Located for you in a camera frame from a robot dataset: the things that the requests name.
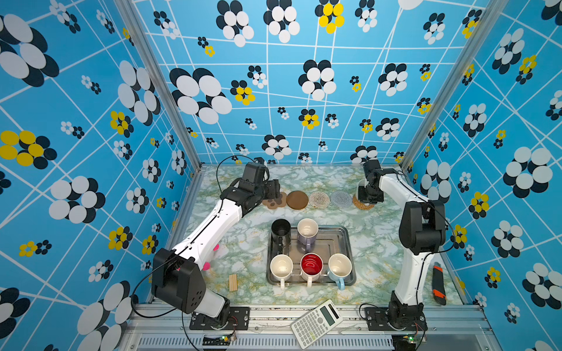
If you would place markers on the green circuit board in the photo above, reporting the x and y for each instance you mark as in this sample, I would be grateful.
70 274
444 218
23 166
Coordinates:
224 340
405 342

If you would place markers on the right green circuit board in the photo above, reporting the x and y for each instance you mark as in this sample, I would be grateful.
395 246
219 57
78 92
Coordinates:
405 342

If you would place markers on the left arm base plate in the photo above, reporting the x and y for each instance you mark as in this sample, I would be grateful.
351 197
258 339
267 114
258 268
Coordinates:
230 319

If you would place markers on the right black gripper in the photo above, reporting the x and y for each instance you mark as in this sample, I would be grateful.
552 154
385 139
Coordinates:
361 197

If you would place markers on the grey woven round coaster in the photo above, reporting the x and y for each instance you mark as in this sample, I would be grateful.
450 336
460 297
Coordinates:
341 199

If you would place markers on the cork paw print coaster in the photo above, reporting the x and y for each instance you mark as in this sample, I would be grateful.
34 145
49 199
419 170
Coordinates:
278 202

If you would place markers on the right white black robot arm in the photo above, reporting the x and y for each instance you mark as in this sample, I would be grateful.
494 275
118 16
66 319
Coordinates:
422 232

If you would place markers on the tan wicker round coaster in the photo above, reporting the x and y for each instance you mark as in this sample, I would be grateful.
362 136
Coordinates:
360 205

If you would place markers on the small wooden block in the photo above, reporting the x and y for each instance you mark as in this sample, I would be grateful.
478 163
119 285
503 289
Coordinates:
233 283

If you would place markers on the brown wooden round coaster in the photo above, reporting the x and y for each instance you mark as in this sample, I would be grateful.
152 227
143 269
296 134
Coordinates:
297 200

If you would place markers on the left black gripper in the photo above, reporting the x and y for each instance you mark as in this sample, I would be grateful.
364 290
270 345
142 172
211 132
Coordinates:
274 186

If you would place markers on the lavender ceramic mug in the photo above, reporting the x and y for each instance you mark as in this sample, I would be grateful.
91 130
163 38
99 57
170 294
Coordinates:
307 232

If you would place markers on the plush toy with glasses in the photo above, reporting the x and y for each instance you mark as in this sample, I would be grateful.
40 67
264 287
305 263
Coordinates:
210 257

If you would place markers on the left green circuit board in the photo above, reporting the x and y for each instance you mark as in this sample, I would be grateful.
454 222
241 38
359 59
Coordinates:
224 340

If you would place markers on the red interior mug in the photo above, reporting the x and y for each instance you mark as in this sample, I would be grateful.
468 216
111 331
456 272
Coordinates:
311 266

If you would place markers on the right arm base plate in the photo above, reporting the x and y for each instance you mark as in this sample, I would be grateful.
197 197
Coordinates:
379 319

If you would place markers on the aluminium front frame rail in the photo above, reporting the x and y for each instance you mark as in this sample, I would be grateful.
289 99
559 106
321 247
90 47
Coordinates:
269 327

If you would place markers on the white scientific calculator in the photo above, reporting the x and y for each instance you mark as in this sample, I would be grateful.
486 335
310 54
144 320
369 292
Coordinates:
316 323

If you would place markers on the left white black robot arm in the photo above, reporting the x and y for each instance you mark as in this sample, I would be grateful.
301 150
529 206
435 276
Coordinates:
177 277

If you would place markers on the multicolour woven round coaster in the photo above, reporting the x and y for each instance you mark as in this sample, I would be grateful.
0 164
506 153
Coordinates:
319 200

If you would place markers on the metal serving tray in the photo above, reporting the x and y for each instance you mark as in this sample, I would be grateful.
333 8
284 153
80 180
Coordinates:
330 240

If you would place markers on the orange black utility knife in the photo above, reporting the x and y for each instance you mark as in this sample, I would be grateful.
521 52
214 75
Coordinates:
439 293

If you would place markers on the cream mug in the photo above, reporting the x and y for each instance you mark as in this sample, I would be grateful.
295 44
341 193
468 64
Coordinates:
281 266

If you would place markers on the light blue handled mug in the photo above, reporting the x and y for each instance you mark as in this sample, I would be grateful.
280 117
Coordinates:
339 267

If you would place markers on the black metal cup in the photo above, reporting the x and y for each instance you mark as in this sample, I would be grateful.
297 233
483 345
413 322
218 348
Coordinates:
281 235

